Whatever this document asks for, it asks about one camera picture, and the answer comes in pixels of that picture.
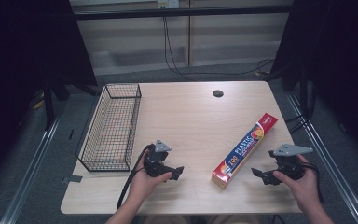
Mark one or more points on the person's left hand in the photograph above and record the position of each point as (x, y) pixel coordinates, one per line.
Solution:
(144, 186)

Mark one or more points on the grey tape strip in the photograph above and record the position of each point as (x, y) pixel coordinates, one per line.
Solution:
(73, 179)

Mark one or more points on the white wall socket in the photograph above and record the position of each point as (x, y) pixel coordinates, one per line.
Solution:
(167, 3)

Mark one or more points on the dark curtain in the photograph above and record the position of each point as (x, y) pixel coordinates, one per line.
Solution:
(18, 62)
(338, 62)

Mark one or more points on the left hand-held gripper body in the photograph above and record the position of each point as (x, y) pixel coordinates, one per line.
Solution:
(155, 163)

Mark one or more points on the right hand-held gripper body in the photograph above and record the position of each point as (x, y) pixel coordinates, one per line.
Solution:
(289, 165)

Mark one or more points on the black metal stand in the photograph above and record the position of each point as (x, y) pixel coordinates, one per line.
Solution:
(304, 93)
(47, 102)

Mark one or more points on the red blue plastic wrap box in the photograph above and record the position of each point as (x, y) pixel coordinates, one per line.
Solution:
(245, 149)

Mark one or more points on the black horizontal bar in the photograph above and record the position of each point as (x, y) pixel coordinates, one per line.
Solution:
(167, 13)

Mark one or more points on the metal floor rail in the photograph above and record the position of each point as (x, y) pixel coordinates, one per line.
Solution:
(329, 168)
(28, 174)

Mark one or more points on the person's right hand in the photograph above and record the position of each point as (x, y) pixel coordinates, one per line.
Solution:
(304, 189)

